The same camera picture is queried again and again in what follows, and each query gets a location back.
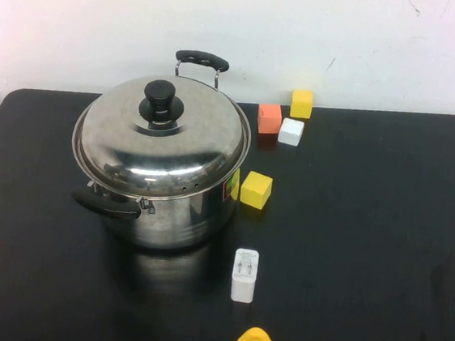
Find white cube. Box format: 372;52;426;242
277;117;306;147

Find yellow cube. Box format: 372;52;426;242
238;169;275;211
289;88;316;120

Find steel lid with black knob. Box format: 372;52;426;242
65;66;257;220

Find white plug charger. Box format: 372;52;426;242
229;247;262;305

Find orange cube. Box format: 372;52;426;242
255;101;285;136

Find stainless steel stock pot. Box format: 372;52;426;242
61;38;261;262

